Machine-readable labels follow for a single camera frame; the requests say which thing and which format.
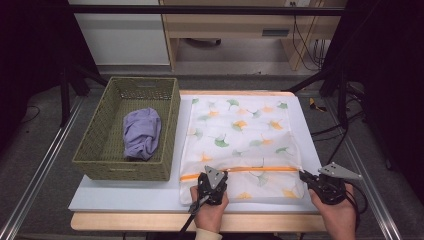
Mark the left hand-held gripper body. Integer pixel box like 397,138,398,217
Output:
197,165,225,206

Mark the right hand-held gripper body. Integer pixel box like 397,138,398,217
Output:
314,162,363,205

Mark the leaf print mesh laundry bag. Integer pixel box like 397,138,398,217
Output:
179,95,306,205

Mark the purple cloth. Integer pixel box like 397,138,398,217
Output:
122,106,163,162

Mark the green woven basket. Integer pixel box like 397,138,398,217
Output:
72,76,181,182

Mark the person's left hand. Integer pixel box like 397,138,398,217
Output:
190,184,230,234

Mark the person's right hand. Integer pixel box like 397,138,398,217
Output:
308,184,358,240

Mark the white board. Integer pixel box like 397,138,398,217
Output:
68,94,323,214

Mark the yellow and black tool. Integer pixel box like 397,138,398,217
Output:
308,97,328,113

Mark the black metal stand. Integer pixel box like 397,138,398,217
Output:
281,63,365,130
59,63,110,128

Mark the black curtain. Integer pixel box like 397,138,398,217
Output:
321,0,424,196
0,0,101,153

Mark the wooden desk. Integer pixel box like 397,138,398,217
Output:
159,0,348,72

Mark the white cabinet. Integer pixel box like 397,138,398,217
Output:
67,0,171,67

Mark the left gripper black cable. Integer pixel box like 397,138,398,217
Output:
178,194,211,240

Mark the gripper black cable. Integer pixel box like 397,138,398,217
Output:
344,181,368,232
178,194,211,240

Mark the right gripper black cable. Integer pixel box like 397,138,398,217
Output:
344,181,368,232

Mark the aluminium rail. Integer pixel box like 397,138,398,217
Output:
324,98,403,240
0,96,85,240

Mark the thick black floor cable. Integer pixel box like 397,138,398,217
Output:
311,109,365,175

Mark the black cable bundle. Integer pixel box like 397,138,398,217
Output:
313,39,329,70

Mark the black hanging cable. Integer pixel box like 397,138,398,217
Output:
291,14,322,72

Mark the white wall socket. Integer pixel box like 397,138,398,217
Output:
284,0,312,8

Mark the thin black floor cable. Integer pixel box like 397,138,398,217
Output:
19,104,41,125

